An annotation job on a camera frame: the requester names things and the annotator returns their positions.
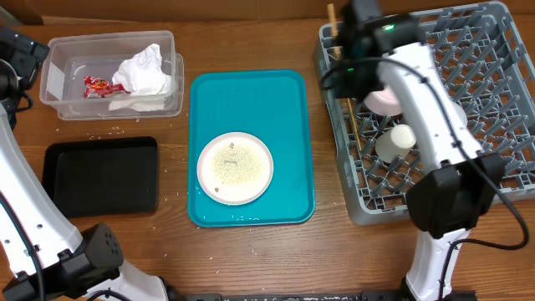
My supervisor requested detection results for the pink bowl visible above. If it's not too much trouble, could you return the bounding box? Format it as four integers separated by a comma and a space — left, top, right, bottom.
364, 85, 402, 116

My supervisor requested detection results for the wooden chopstick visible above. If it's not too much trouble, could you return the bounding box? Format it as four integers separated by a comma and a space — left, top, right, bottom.
327, 3, 341, 59
346, 98, 362, 151

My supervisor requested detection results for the pale green cup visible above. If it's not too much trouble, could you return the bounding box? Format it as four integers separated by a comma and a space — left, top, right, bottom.
375, 125, 416, 163

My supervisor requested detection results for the grey dishwasher rack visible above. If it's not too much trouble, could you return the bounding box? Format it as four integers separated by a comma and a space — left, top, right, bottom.
322, 1, 534, 225

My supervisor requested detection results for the white plate with rice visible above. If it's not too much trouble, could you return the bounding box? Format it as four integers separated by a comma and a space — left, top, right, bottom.
196, 132, 274, 206

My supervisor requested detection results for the grey-green small bowl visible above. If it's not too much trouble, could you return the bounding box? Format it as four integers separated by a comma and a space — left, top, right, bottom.
453, 103, 468, 127

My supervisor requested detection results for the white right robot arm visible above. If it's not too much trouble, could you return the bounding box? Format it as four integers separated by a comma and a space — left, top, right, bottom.
320, 1, 506, 300

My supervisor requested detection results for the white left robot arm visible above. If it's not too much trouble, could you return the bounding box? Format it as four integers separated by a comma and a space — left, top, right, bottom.
1, 27, 181, 300

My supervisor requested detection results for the teal plastic tray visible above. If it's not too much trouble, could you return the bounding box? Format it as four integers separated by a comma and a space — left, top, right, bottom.
187, 70, 316, 227

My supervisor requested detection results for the crumpled white tissue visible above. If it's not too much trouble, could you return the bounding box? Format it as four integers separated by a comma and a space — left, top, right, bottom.
109, 43, 171, 112

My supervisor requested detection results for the red snack wrapper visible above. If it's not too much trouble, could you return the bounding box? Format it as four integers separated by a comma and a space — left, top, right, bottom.
84, 76, 130, 99

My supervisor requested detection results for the black tray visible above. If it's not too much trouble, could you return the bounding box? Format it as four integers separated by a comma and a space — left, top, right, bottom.
42, 136, 159, 217

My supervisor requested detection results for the clear plastic bin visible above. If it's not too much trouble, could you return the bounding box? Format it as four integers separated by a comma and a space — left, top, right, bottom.
39, 30, 184, 120

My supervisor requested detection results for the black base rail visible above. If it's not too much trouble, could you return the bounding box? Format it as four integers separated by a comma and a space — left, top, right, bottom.
184, 290, 401, 301

